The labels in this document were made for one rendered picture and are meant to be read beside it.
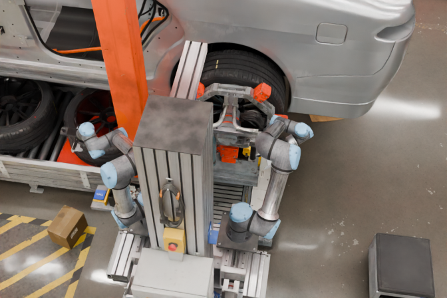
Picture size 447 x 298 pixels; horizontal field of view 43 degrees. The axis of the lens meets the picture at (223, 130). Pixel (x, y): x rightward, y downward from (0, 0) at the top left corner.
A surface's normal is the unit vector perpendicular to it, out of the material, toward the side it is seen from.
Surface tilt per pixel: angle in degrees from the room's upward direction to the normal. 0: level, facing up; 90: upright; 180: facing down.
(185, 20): 90
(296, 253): 0
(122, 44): 90
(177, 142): 0
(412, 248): 0
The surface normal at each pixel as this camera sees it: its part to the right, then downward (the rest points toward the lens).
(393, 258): 0.01, -0.62
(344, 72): -0.14, 0.78
